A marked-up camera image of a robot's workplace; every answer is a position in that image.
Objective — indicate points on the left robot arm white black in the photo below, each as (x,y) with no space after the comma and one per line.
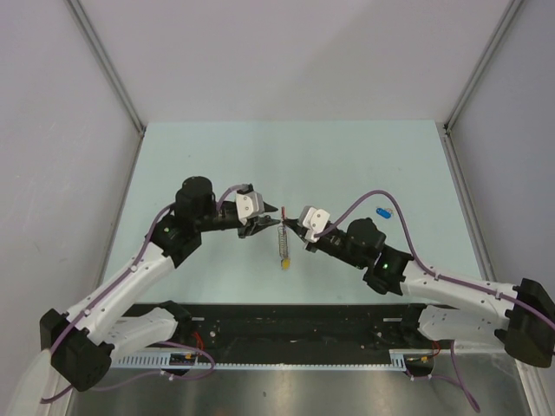
(84,340)

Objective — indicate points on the aluminium frame post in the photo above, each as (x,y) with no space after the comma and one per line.
(494,42)
(105,63)

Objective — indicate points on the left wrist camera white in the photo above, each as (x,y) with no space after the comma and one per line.
(249,203)

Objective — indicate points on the blue key tag with key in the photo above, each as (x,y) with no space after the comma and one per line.
(384,213)

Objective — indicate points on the white slotted cable duct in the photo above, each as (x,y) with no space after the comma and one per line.
(166,359)

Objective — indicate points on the left aluminium frame post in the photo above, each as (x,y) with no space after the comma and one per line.
(105,63)

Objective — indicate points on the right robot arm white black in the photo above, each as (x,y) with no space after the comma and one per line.
(518,317)

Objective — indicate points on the keyring with chain and tags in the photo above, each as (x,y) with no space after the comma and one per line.
(283,243)

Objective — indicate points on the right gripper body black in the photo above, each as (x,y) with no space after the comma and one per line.
(333,244)

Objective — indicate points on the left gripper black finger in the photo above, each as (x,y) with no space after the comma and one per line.
(267,208)
(262,223)

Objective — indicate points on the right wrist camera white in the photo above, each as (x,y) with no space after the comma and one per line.
(314,221)

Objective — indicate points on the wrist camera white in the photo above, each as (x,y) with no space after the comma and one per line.
(249,203)
(314,221)

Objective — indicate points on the right aluminium frame post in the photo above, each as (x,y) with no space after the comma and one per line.
(494,42)

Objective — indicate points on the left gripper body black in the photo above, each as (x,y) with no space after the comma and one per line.
(221,220)

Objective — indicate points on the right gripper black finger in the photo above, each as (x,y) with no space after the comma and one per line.
(293,223)
(298,230)

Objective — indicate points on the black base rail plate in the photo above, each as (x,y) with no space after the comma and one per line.
(304,331)

